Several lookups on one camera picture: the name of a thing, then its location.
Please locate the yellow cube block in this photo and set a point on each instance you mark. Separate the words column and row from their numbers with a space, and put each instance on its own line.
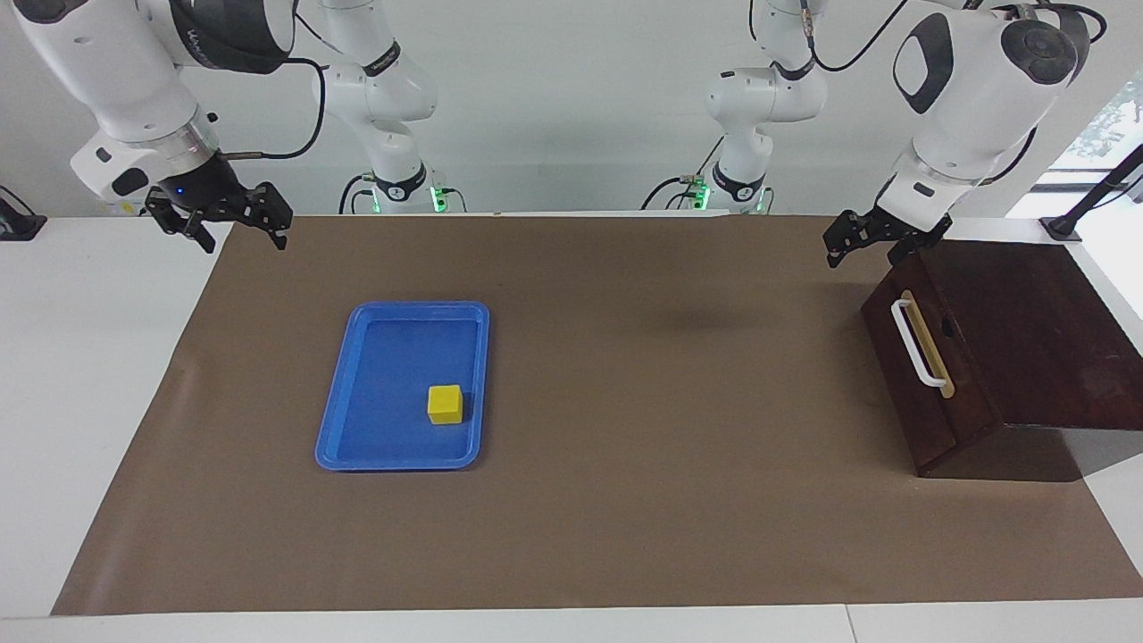
column 445, row 406

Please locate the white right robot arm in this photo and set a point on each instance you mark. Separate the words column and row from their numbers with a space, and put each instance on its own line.
column 116, row 71

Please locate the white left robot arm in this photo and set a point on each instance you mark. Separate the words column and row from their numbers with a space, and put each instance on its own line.
column 982, row 89

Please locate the brown paper table mat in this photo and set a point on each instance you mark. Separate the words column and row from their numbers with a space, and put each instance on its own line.
column 625, row 500

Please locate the white wall power outlet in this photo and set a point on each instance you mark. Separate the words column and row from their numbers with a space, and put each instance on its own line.
column 120, row 208

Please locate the blue plastic tray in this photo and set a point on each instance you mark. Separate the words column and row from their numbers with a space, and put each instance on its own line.
column 393, row 357

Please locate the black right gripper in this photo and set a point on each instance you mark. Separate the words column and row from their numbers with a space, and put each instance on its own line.
column 201, row 187

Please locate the black table clamp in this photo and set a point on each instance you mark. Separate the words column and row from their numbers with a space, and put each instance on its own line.
column 18, row 228

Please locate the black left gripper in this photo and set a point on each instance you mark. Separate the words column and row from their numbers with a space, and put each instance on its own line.
column 911, row 225

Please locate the dark wooden drawer cabinet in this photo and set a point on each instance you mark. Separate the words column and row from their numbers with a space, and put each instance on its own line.
column 1027, row 330

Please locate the black camera stand clamp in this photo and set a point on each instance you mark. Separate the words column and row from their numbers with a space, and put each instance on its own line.
column 1061, row 229

